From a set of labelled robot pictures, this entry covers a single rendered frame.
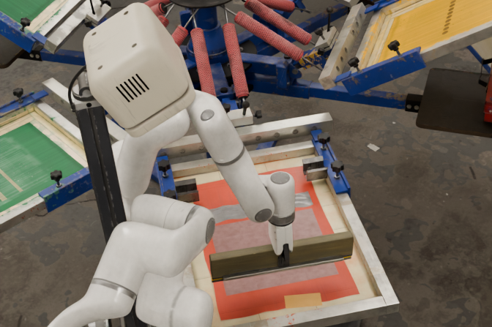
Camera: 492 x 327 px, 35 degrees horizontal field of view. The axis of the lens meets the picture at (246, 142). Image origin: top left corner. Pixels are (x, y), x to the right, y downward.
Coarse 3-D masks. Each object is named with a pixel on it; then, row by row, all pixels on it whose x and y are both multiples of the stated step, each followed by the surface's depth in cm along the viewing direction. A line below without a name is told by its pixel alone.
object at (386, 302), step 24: (288, 144) 281; (312, 144) 280; (192, 168) 274; (216, 168) 276; (360, 240) 241; (384, 288) 225; (312, 312) 220; (336, 312) 219; (360, 312) 220; (384, 312) 222
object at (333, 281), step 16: (304, 176) 272; (304, 208) 259; (320, 208) 258; (304, 224) 253; (320, 224) 253; (288, 272) 237; (304, 272) 237; (320, 272) 236; (336, 272) 236; (288, 288) 232; (304, 288) 232; (320, 288) 231; (336, 288) 231; (352, 288) 231
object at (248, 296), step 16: (208, 192) 268; (224, 192) 267; (208, 208) 262; (224, 224) 255; (240, 224) 255; (256, 224) 254; (224, 240) 249; (240, 240) 249; (256, 240) 248; (208, 256) 244; (224, 288) 233; (240, 288) 233; (256, 288) 233; (272, 288) 232; (224, 304) 228; (240, 304) 228; (256, 304) 228; (272, 304) 227
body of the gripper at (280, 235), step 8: (272, 224) 211; (288, 224) 210; (272, 232) 214; (280, 232) 210; (288, 232) 211; (272, 240) 216; (280, 240) 211; (288, 240) 212; (280, 248) 213; (288, 248) 214
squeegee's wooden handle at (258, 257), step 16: (304, 240) 221; (320, 240) 221; (336, 240) 221; (352, 240) 222; (224, 256) 217; (240, 256) 217; (256, 256) 218; (272, 256) 219; (304, 256) 222; (320, 256) 223; (224, 272) 219; (240, 272) 220
